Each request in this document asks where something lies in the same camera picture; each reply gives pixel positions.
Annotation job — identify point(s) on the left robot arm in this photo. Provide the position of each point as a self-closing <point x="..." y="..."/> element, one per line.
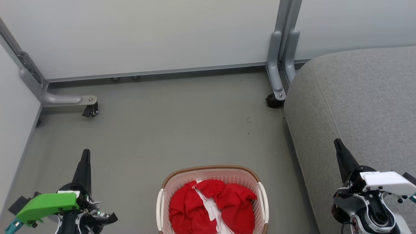
<point x="69" y="225"/>

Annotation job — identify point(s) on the red garment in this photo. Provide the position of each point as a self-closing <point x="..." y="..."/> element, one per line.
<point x="234" y="201"/>

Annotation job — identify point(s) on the grey fabric sofa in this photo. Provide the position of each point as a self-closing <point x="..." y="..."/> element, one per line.
<point x="357" y="97"/>

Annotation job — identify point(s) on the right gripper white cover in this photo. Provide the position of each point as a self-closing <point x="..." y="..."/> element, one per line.
<point x="386" y="182"/>

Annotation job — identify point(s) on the black caster wheel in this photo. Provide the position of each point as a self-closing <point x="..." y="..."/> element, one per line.
<point x="273" y="101"/>
<point x="90" y="110"/>

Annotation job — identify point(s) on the curved grey partition foot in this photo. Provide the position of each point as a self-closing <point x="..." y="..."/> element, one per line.
<point x="274" y="65"/>
<point x="290" y="61"/>

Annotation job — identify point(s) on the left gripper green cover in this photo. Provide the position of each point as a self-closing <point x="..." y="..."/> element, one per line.
<point x="45" y="204"/>

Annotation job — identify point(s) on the upright grey partition post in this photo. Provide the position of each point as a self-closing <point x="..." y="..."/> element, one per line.
<point x="287" y="19"/>

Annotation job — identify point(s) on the long grey partition foot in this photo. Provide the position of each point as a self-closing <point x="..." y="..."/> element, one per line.
<point x="61" y="99"/>

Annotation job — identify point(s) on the grey partition bottom rail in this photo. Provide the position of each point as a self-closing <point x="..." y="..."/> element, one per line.
<point x="156" y="73"/>

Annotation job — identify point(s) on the pink plastic laundry basket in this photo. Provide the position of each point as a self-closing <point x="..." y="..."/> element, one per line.
<point x="214" y="174"/>

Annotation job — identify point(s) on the white partition panels on frame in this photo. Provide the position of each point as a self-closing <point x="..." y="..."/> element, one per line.
<point x="27" y="63"/>

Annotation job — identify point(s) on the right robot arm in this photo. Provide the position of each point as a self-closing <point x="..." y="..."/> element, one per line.
<point x="373" y="216"/>

